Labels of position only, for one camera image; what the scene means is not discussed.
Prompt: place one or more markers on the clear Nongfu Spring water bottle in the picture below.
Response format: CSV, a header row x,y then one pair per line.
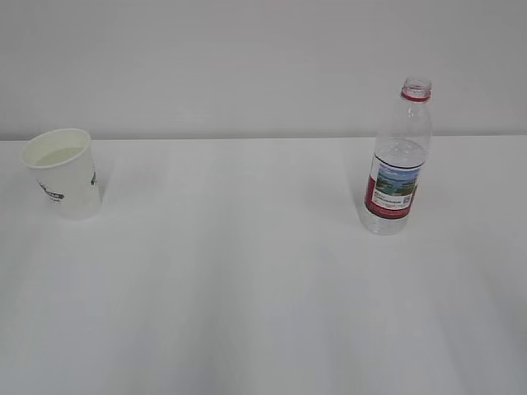
x,y
401,150

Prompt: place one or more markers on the white paper cup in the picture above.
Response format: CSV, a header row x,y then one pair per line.
x,y
62,164

